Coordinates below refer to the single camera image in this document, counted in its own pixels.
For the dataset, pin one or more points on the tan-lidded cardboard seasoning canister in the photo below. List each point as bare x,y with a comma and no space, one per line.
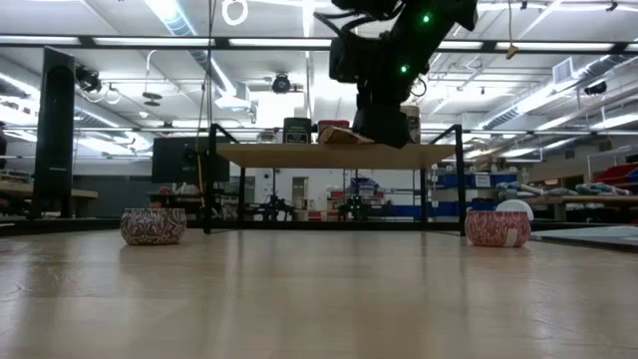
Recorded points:
414,124

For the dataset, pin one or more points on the orange and brown spice pouch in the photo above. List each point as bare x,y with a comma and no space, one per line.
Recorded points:
344,135

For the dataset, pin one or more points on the red-lidded smoked paprika tin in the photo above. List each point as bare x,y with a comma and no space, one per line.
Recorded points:
333,123

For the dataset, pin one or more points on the dark green black pepper tin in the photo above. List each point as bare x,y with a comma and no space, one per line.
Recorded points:
297,132

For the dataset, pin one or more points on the red patterned candle tin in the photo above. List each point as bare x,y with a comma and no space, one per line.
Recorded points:
497,228

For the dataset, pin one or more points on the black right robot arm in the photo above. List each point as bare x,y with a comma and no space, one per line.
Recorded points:
394,50

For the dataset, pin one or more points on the blue storage bins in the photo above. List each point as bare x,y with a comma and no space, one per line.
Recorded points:
468,180

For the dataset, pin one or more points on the round black ceiling device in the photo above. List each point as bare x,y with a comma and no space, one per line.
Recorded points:
281,84

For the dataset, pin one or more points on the black overhead beam with lights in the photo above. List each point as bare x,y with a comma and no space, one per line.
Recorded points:
489,47

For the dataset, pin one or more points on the white trash can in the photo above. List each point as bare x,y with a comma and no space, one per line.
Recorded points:
513,205

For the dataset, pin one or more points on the black monitor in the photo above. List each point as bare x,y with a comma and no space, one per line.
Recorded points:
169,159

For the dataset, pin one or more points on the black ceiling spotlight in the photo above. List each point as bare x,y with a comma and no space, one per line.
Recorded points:
595,89

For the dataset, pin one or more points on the long wooden workbench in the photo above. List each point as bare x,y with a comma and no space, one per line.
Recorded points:
588,200

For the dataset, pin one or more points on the red storage bin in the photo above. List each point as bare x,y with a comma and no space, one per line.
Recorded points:
618,175

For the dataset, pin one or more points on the maroon patterned candle tin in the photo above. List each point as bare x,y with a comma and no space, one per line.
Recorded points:
153,227

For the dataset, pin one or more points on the black device on column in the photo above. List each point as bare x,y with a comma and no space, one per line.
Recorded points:
89,80

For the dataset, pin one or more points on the wooden side table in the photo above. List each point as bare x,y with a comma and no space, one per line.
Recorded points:
82,194

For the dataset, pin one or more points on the black upright column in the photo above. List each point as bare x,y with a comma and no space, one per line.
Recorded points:
54,124

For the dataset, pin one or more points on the wooden shelf with black frame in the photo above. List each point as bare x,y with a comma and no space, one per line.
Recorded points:
324,155

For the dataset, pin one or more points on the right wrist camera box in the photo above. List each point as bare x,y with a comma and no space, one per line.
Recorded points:
346,60

